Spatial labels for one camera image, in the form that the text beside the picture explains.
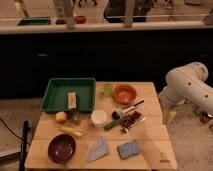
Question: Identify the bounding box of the light green cup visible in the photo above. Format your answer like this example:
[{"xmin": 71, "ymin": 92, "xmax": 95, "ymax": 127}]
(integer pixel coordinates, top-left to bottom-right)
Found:
[{"xmin": 102, "ymin": 83, "xmax": 113, "ymax": 96}]

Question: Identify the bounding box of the black white marker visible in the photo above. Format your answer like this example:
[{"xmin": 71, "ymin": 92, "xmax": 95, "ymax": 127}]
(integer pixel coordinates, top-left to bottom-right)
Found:
[{"xmin": 122, "ymin": 100, "xmax": 144, "ymax": 113}]

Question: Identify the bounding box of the tan block in tray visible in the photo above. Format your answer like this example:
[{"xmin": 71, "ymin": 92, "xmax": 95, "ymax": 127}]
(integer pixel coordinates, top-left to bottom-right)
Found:
[{"xmin": 68, "ymin": 92, "xmax": 77, "ymax": 109}]

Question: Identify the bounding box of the dark maroon bowl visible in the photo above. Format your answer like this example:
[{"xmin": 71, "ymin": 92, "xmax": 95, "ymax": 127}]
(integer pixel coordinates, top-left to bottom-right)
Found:
[{"xmin": 48, "ymin": 134, "xmax": 76, "ymax": 164}]

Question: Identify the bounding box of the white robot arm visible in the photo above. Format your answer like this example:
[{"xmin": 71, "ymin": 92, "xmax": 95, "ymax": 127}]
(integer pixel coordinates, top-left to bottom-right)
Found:
[{"xmin": 159, "ymin": 62, "xmax": 213, "ymax": 125}]

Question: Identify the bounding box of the small dark green object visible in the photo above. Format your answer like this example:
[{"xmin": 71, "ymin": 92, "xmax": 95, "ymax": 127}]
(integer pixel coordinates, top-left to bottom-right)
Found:
[{"xmin": 68, "ymin": 110, "xmax": 81, "ymax": 125}]

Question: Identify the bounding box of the green plastic tray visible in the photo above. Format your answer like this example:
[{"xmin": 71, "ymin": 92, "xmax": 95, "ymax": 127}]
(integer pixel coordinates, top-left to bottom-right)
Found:
[{"xmin": 39, "ymin": 77, "xmax": 97, "ymax": 114}]

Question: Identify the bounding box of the blue sponge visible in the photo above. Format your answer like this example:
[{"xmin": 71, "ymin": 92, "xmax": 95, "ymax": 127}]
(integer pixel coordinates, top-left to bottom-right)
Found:
[{"xmin": 117, "ymin": 141, "xmax": 140, "ymax": 160}]

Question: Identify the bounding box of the orange red bowl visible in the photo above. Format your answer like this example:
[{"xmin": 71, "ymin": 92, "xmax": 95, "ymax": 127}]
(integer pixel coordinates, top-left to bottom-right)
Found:
[{"xmin": 113, "ymin": 84, "xmax": 137, "ymax": 105}]

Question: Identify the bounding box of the small orange fruit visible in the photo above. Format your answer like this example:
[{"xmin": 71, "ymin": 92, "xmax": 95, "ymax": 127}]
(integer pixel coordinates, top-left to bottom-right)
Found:
[{"xmin": 55, "ymin": 112, "xmax": 67, "ymax": 123}]

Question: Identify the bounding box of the light blue folded cloth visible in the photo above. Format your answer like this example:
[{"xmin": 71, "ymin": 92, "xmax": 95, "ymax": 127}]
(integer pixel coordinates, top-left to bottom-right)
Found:
[{"xmin": 86, "ymin": 136, "xmax": 109, "ymax": 163}]

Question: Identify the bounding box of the black round knob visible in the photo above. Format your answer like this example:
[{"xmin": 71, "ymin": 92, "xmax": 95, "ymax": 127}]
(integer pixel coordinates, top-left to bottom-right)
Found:
[{"xmin": 112, "ymin": 111, "xmax": 120, "ymax": 120}]

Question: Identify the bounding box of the black stand left of table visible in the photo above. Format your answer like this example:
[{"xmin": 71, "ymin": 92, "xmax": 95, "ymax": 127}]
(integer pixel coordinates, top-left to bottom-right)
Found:
[{"xmin": 19, "ymin": 121, "xmax": 30, "ymax": 171}]

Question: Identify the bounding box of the white round container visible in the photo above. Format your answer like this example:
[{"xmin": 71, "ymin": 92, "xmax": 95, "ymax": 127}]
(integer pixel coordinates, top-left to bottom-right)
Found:
[{"xmin": 91, "ymin": 110, "xmax": 107, "ymax": 128}]

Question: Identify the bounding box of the yellow banana piece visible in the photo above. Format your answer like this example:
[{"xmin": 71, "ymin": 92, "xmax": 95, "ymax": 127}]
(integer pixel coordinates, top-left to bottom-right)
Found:
[{"xmin": 59, "ymin": 126, "xmax": 83, "ymax": 137}]

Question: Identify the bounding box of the green cucumber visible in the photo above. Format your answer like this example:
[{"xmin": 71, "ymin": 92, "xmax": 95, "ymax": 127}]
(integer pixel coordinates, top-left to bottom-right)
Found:
[{"xmin": 104, "ymin": 118, "xmax": 126, "ymax": 131}]

